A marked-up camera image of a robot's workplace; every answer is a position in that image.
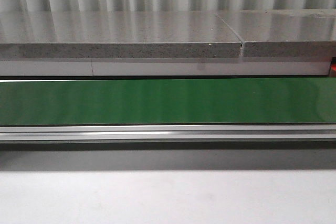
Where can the aluminium conveyor side rail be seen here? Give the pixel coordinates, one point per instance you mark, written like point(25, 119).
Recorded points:
point(167, 133)

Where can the grey stone slab left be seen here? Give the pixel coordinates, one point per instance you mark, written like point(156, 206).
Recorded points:
point(116, 35)

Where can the grey stone slab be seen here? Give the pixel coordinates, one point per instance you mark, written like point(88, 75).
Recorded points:
point(116, 35)
point(283, 33)

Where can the grey stone slab right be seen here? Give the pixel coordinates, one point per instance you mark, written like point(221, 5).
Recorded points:
point(283, 33)

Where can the green conveyor belt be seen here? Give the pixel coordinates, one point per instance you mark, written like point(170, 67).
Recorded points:
point(168, 101)

